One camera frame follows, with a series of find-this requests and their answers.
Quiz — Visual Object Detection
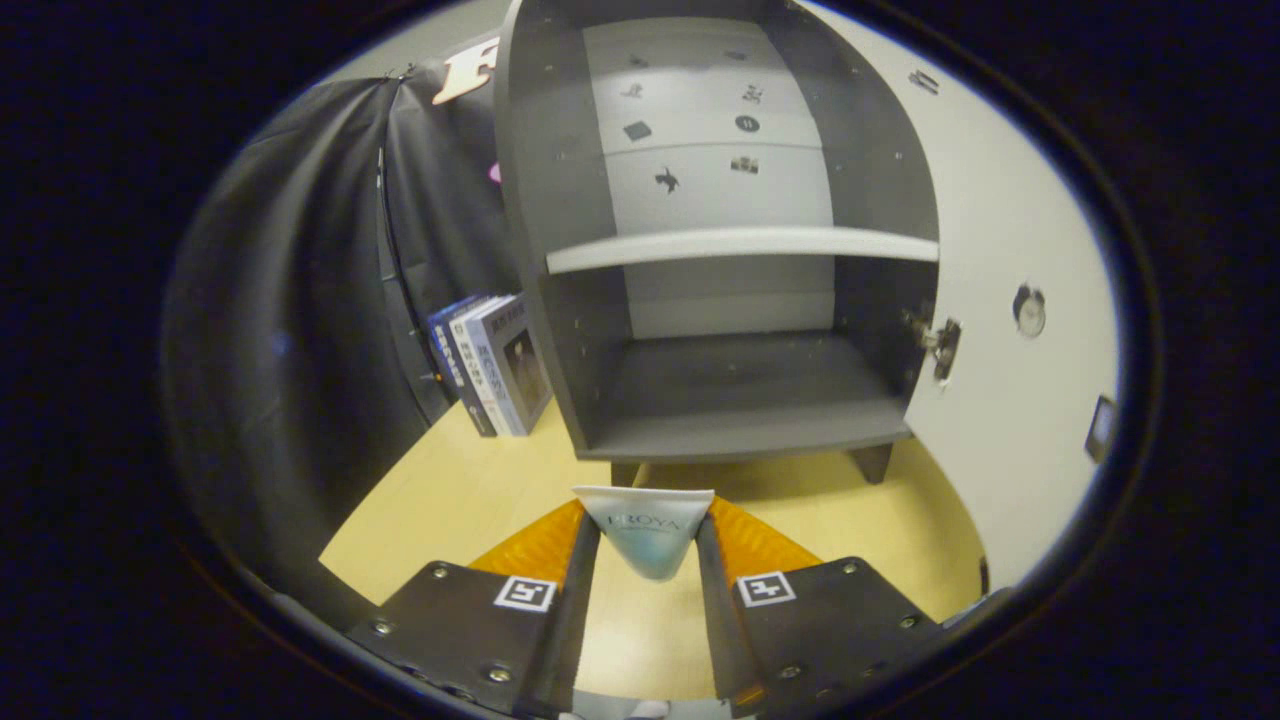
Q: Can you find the blue spine book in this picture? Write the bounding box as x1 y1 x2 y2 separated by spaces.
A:
427 296 491 436

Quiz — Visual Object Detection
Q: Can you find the white spine book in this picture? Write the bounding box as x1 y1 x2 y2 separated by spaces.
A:
448 296 516 438

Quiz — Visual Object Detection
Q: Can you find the black cable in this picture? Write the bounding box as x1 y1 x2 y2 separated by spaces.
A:
375 145 446 391

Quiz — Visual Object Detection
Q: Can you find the grey cover book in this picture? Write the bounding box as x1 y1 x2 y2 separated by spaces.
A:
466 293 553 438

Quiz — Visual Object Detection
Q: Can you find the grey cabinet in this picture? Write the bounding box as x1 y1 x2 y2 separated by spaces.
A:
495 0 941 488

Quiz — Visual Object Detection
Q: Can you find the black backdrop cloth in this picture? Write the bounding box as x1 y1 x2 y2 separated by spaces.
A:
160 35 531 621

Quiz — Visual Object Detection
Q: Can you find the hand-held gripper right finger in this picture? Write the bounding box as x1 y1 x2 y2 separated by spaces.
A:
695 497 946 719

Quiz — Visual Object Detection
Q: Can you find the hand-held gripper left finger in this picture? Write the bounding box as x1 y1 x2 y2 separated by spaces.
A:
345 498 603 719

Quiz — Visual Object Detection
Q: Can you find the grey cabinet shelf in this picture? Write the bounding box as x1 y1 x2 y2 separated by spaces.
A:
545 225 941 276

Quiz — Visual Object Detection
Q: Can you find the metal door hinge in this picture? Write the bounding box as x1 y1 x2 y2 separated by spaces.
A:
900 308 963 383

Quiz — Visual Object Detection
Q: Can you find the white and blue tube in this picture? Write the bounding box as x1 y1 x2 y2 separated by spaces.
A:
572 485 717 583

